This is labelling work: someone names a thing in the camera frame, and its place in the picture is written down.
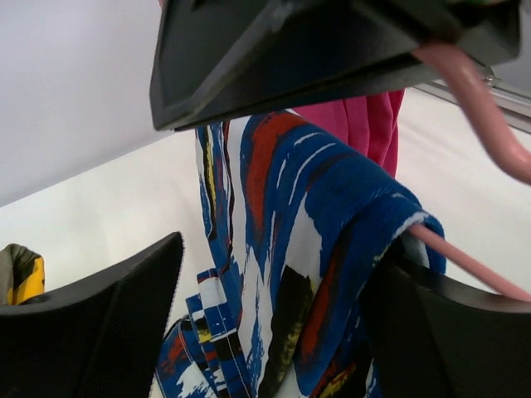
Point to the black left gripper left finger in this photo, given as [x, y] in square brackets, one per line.
[97, 337]

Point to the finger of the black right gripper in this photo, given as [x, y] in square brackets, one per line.
[219, 60]
[486, 31]

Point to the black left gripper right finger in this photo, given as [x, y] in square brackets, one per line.
[433, 336]

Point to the olive yellow camouflage trousers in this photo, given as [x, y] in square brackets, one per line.
[22, 274]

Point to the pink hanger of blue trousers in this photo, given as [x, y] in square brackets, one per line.
[497, 139]

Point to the pink trousers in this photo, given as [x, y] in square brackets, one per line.
[366, 123]

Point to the blue white patterned trousers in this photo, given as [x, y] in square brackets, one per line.
[295, 221]

